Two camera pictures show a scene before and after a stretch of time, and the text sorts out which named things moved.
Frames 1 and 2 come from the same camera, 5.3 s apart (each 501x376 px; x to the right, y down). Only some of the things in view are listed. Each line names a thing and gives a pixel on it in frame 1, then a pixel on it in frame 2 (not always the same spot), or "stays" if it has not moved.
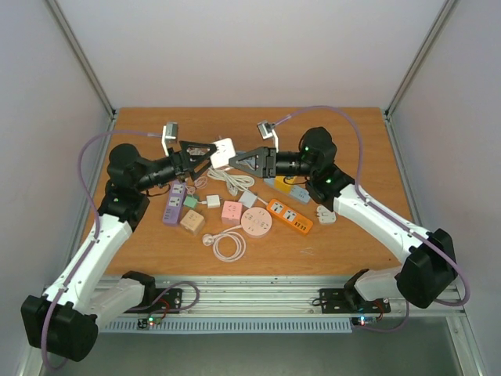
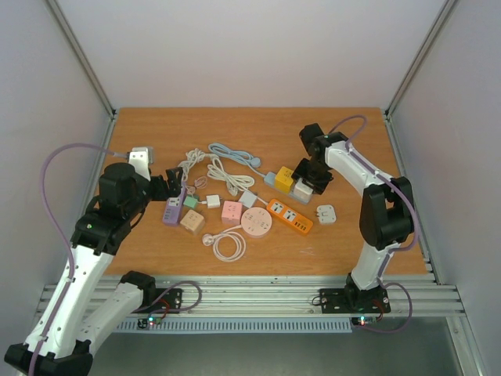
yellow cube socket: x=281 y=185 stays
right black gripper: x=270 y=161 -> x=313 y=180
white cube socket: x=225 y=150 -> x=302 y=193
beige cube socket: x=192 y=222 stays
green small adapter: x=190 y=201 stays
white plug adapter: x=326 y=215 stays
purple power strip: x=174 y=206 stays
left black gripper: x=178 y=159 -> x=174 y=183
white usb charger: x=213 y=201 stays
